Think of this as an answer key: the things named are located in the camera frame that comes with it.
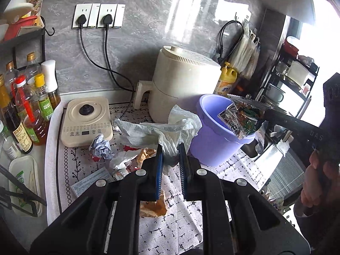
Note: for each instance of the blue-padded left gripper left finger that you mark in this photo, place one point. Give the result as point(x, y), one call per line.
point(151, 188)

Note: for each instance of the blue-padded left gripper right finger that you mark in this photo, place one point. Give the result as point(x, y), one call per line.
point(190, 183)

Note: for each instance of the white plastic bag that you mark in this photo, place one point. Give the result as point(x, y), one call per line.
point(181, 128)

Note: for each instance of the colourful snack wrapper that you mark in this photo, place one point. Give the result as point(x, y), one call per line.
point(244, 116)

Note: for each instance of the brown paper bag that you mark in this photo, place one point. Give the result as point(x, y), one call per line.
point(154, 209)

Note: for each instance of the person's right hand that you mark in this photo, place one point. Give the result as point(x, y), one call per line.
point(312, 193)

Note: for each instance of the orange brown snack wrapper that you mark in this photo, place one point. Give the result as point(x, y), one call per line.
point(144, 154)

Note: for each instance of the white crumpled tissue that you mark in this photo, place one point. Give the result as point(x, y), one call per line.
point(123, 158)

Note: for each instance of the purple plastic bucket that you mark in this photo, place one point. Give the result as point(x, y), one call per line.
point(215, 142)

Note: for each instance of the red torn wrapper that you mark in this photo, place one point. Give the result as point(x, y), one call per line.
point(128, 148)

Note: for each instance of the black dish rack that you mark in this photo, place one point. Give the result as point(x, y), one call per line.
point(296, 99)

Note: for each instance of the white enamel mug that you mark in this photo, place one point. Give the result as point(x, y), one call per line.
point(274, 93)

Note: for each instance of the crumpled silver blue wrapper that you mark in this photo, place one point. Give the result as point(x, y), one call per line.
point(100, 149)

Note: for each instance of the white container on rack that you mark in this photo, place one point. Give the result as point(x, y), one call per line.
point(298, 73)

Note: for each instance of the light blue barcode card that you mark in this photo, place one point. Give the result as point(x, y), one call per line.
point(80, 187)

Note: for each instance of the cream induction cooker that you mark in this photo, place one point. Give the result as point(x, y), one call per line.
point(85, 119)

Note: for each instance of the hanging white plastic bags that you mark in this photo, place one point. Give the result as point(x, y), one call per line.
point(245, 57)

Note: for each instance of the yellow dish soap bottle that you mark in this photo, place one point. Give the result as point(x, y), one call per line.
point(226, 80)

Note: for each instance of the cream air fryer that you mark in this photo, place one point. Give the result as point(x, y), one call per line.
point(180, 78)

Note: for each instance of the white lidded plastic container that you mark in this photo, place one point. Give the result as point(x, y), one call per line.
point(24, 169)

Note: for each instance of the yellow capped green label bottle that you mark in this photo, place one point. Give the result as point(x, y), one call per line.
point(43, 97)

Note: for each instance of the dark soy sauce bottle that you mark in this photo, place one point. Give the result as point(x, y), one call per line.
point(13, 121)

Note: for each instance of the small white capped bottle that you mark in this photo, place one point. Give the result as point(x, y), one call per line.
point(8, 143)

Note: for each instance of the red capped oil bottle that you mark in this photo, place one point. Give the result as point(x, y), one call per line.
point(27, 104)

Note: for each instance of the white capped spray bottle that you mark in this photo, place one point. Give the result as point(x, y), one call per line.
point(49, 70)

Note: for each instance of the clear gold capped bottle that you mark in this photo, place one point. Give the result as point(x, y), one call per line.
point(33, 68)
point(10, 78)

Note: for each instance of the black spice shelf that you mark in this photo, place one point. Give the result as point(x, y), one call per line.
point(8, 48)

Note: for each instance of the white wall socket panel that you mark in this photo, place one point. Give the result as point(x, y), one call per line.
point(95, 13)

